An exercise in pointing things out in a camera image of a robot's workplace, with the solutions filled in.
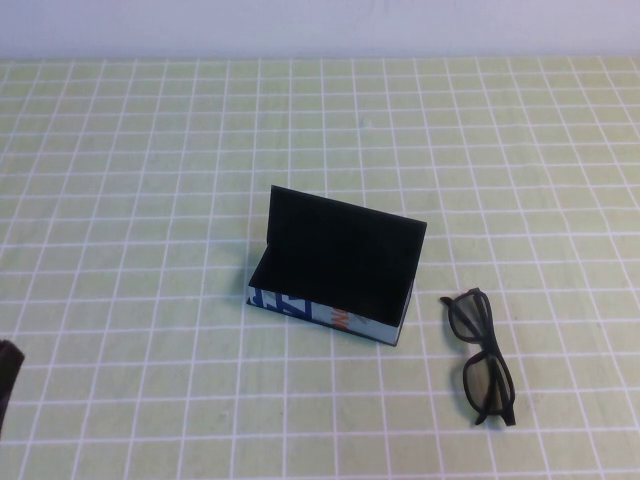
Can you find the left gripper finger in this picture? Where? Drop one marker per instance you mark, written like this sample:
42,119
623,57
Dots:
9,365

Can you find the black glasses case box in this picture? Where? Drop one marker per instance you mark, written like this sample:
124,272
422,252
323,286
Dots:
340,240

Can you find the black frame glasses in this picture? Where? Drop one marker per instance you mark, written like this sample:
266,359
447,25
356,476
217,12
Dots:
470,320

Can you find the green white-grid tablecloth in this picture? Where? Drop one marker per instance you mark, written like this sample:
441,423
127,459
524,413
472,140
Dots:
150,200

